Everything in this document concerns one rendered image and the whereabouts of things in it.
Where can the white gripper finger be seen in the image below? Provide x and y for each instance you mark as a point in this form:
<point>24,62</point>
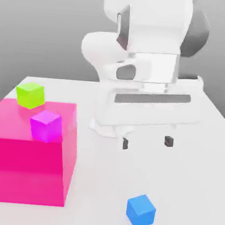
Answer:
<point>169,141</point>
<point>125,143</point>

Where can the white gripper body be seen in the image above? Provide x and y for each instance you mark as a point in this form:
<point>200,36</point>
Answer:
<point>150,115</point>

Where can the small blue cube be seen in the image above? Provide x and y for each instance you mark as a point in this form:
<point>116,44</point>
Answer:
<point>140,211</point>

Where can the small magenta cube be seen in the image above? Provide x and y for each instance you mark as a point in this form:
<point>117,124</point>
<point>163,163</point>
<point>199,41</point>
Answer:
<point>46,126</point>

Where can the large pink box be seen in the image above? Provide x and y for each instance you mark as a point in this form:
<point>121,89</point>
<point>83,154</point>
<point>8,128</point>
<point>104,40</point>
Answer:
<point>24,164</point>

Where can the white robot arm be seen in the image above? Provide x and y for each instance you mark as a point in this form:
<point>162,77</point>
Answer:
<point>155,32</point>

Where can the small green cube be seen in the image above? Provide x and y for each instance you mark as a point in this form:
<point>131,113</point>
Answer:
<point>30,95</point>

